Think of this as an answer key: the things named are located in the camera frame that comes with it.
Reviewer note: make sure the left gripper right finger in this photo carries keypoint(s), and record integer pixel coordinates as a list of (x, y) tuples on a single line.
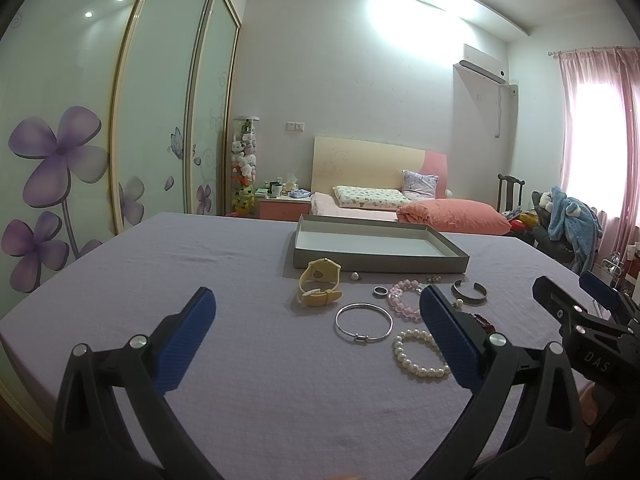
[(523, 418)]

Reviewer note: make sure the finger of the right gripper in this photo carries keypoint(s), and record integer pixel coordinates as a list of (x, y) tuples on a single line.
[(560, 304), (618, 303)]

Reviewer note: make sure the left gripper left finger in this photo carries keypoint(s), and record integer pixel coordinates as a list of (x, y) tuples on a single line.
[(112, 420)]

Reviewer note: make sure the yellow wrist watch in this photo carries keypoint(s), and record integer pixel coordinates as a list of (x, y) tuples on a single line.
[(319, 285)]

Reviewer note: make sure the blue plush robe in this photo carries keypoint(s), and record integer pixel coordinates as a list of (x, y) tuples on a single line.
[(579, 225)]

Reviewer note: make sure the pink curtain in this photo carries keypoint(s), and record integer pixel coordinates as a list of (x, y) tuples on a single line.
[(600, 163)]

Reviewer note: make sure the dark wooden chair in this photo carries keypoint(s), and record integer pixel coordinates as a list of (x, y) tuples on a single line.
[(510, 192)]

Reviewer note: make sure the coral folded duvet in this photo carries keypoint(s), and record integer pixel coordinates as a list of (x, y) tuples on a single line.
[(455, 216)]

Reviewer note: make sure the purple table cloth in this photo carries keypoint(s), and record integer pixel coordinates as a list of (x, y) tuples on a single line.
[(273, 392)]

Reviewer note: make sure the purple patterned pillow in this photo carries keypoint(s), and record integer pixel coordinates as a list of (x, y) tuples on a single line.
[(417, 187)]

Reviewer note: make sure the white air conditioner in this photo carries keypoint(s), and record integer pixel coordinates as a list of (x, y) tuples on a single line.
[(483, 64)]

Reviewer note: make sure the grey shallow tray box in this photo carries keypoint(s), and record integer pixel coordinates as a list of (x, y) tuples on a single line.
[(372, 246)]

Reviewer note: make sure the bed with beige headboard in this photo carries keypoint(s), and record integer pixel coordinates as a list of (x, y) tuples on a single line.
[(369, 165)]

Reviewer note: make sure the floral white pillow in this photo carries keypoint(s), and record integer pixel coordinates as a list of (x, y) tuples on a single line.
[(369, 198)]

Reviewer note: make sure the pink bedside table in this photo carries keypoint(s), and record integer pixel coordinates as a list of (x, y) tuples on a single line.
[(282, 208)]

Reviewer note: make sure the plush toy display tube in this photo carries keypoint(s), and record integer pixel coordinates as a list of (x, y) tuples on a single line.
[(243, 165)]

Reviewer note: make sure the floral sliding wardrobe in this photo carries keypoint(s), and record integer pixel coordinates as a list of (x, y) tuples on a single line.
[(111, 111)]

